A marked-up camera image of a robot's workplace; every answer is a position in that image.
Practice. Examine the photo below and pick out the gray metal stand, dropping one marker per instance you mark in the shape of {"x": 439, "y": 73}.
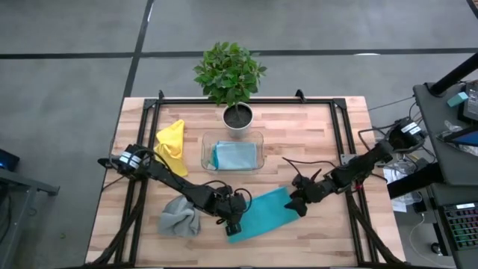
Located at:
{"x": 22, "y": 187}

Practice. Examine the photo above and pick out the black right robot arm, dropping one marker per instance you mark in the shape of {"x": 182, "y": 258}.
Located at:
{"x": 373, "y": 158}

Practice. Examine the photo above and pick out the gray microfiber towel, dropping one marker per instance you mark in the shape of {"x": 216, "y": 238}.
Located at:
{"x": 178, "y": 220}

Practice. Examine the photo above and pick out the computer keyboard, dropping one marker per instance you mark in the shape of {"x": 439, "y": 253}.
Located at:
{"x": 463, "y": 226}

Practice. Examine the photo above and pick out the yellow microfiber towel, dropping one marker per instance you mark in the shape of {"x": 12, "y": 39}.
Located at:
{"x": 172, "y": 145}

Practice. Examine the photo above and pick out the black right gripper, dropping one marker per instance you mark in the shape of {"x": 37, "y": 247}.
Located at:
{"x": 317, "y": 188}

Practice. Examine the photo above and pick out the dark side desk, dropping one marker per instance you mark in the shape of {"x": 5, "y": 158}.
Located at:
{"x": 444, "y": 149}

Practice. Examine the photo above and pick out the blue screen tablet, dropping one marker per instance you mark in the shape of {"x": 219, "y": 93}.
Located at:
{"x": 465, "y": 138}

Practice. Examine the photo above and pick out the light blue smooth towel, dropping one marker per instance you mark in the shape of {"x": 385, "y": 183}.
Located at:
{"x": 235, "y": 155}

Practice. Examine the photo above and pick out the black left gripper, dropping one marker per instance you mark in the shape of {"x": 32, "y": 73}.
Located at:
{"x": 233, "y": 207}

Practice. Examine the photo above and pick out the computer monitor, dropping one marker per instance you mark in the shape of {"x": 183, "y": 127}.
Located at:
{"x": 471, "y": 101}

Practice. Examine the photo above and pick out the black metal table frame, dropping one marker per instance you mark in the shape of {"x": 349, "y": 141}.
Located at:
{"x": 336, "y": 119}

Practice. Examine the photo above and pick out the small teal box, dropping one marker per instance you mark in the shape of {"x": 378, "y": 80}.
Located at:
{"x": 457, "y": 99}

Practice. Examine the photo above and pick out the green leafy small tree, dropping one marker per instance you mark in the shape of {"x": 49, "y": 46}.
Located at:
{"x": 229, "y": 73}

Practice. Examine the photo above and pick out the clear plastic bin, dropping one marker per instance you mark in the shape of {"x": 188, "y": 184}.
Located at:
{"x": 206, "y": 143}

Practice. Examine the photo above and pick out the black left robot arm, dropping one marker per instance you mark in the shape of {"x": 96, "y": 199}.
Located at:
{"x": 172, "y": 177}

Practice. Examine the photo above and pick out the white round plant pot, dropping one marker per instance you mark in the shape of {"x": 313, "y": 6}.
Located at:
{"x": 238, "y": 129}

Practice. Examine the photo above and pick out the clear plastic bag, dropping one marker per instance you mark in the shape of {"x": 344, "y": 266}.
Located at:
{"x": 450, "y": 129}

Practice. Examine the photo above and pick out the black device with blue light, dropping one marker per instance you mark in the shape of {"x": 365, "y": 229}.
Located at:
{"x": 8, "y": 160}

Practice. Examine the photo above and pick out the teal microfiber towel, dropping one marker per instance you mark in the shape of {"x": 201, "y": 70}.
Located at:
{"x": 265, "y": 214}

